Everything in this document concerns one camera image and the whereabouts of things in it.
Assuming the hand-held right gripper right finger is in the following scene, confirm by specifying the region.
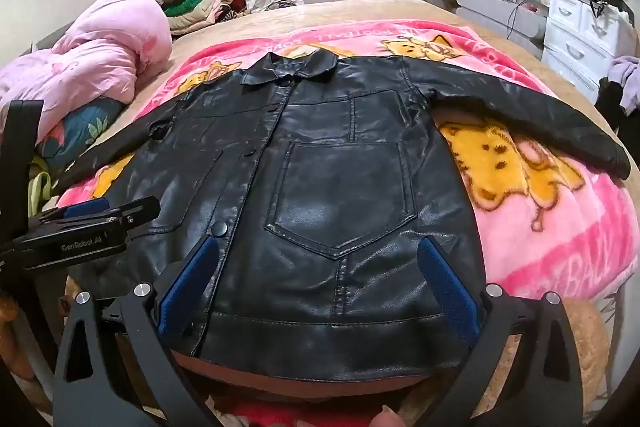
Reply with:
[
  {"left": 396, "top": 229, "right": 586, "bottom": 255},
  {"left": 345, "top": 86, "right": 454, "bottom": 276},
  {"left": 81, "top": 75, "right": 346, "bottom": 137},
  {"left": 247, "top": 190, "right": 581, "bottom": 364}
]
[{"left": 416, "top": 234, "right": 586, "bottom": 427}]

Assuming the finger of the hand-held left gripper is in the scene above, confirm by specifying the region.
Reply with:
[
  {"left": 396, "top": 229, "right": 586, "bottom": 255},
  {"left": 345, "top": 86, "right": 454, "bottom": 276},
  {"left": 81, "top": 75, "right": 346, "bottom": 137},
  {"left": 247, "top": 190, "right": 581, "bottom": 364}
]
[
  {"left": 39, "top": 198, "right": 112, "bottom": 226},
  {"left": 75, "top": 195, "right": 162, "bottom": 240}
]

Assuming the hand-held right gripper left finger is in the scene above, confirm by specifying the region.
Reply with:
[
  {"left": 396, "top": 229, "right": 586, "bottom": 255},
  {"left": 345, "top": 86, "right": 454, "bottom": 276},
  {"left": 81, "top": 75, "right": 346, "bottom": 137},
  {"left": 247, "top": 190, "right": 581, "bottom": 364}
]
[{"left": 52, "top": 234, "right": 221, "bottom": 427}]

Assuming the black leather jacket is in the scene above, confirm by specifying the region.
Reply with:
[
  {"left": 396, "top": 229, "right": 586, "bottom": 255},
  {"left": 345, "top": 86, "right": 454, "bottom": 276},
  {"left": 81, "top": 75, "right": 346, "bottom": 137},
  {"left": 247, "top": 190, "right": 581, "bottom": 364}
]
[{"left": 50, "top": 49, "right": 632, "bottom": 383}]

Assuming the pile of folded clothes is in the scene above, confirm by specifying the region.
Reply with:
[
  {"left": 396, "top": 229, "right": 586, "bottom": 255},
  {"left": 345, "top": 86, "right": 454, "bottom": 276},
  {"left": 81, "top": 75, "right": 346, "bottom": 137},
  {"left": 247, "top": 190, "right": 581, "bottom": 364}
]
[{"left": 160, "top": 0, "right": 248, "bottom": 36}]

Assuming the person's right hand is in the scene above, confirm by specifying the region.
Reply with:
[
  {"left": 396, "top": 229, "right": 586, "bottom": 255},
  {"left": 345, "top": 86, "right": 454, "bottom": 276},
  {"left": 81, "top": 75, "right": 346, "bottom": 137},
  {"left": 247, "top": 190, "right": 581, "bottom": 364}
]
[{"left": 367, "top": 404, "right": 406, "bottom": 427}]

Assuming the yellow green cloth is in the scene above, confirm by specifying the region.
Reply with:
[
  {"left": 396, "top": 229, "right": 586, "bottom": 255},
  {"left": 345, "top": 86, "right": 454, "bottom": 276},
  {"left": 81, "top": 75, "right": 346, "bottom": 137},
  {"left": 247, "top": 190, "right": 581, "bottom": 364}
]
[{"left": 27, "top": 157, "right": 55, "bottom": 218}]

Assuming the dark floral pillow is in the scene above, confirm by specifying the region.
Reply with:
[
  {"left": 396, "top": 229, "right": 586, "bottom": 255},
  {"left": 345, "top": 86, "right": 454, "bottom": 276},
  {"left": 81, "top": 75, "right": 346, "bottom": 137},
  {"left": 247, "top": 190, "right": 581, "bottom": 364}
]
[{"left": 35, "top": 97, "right": 126, "bottom": 172}]

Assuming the pink printed blanket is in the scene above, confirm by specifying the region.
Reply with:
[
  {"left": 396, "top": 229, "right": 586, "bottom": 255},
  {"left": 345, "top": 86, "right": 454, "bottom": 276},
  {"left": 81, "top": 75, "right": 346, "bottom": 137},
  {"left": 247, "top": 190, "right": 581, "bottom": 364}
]
[{"left": 57, "top": 24, "right": 640, "bottom": 303}]

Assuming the pink duvet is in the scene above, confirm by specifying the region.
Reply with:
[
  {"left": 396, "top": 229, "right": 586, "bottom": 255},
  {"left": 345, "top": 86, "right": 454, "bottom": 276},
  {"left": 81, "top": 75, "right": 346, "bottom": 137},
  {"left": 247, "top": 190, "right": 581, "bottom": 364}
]
[{"left": 0, "top": 0, "right": 173, "bottom": 142}]

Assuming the red cloth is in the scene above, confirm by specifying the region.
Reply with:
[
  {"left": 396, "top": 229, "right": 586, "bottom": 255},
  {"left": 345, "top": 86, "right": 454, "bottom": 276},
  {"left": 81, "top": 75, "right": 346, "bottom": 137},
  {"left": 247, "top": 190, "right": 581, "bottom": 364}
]
[{"left": 222, "top": 399, "right": 383, "bottom": 427}]

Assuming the grey desk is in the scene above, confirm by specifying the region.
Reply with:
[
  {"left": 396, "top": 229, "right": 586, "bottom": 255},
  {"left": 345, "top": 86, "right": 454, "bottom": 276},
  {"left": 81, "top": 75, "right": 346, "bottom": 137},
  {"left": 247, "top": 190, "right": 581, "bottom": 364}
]
[{"left": 430, "top": 0, "right": 548, "bottom": 60}]

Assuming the purple cloth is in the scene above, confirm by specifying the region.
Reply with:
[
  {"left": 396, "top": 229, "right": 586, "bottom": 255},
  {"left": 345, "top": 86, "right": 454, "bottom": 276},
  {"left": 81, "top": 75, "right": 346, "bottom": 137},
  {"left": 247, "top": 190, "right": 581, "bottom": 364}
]
[{"left": 607, "top": 56, "right": 640, "bottom": 115}]

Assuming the white drawer cabinet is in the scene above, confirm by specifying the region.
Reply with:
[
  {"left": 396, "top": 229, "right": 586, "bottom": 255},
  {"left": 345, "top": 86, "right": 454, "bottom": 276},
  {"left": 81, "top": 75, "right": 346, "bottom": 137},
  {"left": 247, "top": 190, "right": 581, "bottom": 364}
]
[{"left": 541, "top": 0, "right": 636, "bottom": 102}]

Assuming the beige bed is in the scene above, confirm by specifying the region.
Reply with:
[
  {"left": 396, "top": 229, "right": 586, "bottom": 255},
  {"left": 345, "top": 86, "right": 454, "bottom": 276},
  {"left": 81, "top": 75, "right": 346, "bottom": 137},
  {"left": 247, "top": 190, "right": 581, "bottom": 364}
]
[{"left": 35, "top": 0, "right": 640, "bottom": 427}]

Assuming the black cable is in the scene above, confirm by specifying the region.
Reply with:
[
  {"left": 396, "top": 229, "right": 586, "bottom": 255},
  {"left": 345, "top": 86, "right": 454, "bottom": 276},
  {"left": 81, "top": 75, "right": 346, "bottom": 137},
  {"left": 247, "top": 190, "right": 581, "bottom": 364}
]
[{"left": 505, "top": 0, "right": 571, "bottom": 40}]

